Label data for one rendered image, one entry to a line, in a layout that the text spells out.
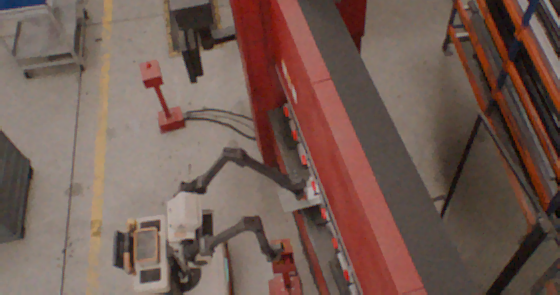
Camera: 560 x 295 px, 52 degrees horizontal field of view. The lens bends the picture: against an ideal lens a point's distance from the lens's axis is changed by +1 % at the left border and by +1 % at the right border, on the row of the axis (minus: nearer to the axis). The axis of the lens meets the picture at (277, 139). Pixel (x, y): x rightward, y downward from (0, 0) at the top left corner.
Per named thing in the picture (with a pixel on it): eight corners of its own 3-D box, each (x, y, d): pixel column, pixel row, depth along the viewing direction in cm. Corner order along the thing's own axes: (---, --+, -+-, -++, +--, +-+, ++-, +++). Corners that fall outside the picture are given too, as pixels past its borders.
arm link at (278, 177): (233, 150, 347) (232, 164, 340) (239, 145, 344) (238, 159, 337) (286, 178, 368) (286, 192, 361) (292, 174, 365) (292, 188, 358)
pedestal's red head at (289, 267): (270, 247, 399) (268, 237, 384) (292, 244, 399) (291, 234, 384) (273, 274, 388) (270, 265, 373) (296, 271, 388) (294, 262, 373)
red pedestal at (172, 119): (157, 118, 551) (132, 62, 482) (182, 111, 553) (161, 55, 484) (160, 134, 540) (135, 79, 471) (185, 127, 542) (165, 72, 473)
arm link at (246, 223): (246, 210, 320) (248, 227, 315) (262, 215, 329) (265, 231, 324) (195, 239, 343) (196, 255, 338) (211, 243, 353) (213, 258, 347)
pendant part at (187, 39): (183, 40, 435) (172, 5, 405) (198, 37, 436) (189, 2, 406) (190, 84, 410) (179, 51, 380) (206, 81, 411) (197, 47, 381)
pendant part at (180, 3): (188, 44, 451) (162, -42, 380) (219, 38, 452) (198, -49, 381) (197, 93, 423) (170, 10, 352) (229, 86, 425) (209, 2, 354)
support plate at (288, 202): (276, 191, 386) (276, 190, 385) (313, 180, 388) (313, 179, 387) (283, 214, 376) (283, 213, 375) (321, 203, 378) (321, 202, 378)
